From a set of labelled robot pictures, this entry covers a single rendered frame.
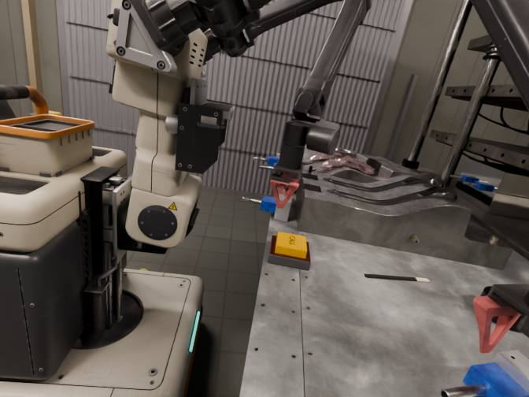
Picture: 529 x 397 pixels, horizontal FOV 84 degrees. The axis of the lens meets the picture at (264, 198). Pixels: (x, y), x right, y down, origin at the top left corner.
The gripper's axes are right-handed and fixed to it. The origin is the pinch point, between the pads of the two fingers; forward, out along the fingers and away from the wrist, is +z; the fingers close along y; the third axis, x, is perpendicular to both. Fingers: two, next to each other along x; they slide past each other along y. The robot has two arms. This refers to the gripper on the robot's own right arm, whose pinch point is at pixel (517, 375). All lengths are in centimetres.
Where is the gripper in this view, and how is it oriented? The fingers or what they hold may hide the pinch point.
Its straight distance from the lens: 50.5
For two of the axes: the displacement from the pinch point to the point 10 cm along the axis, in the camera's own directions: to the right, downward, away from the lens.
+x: -9.6, -0.7, -2.8
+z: -1.7, 9.2, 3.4
